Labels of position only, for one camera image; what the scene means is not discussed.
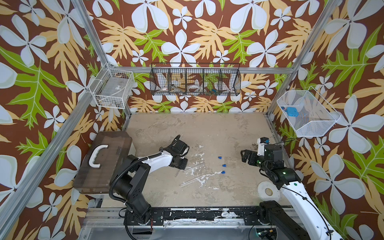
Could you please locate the white wire basket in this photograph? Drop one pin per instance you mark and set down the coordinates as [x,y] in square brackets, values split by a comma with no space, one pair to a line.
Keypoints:
[111,87]

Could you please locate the brown plastic case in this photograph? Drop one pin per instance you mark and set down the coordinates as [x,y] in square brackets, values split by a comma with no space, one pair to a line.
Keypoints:
[105,154]

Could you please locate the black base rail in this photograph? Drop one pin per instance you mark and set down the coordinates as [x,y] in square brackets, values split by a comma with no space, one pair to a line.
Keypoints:
[254,215]

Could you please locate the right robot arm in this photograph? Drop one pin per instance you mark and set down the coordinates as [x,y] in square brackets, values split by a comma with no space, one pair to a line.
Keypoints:
[316,227]

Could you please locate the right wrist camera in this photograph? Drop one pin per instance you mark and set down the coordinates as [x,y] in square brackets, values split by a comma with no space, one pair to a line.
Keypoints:
[262,142]

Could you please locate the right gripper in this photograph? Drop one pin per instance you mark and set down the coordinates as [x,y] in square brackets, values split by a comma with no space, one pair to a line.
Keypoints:
[253,154]

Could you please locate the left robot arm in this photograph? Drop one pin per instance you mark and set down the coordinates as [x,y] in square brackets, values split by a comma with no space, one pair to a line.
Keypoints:
[129,180]

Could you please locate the blue object in basket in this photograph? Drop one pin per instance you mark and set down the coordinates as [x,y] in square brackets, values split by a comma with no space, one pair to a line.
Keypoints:
[292,112]

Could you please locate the white mesh basket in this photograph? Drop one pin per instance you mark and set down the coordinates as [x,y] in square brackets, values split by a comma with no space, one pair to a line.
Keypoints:
[316,115]

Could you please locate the black wire basket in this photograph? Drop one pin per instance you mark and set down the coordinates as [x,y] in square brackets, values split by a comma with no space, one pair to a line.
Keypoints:
[211,79]

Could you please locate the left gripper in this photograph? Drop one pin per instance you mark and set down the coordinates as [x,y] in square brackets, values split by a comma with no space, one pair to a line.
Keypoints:
[183,166]

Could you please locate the white tape roll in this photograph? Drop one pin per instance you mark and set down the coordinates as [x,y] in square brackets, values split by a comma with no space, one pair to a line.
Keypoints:
[267,191]

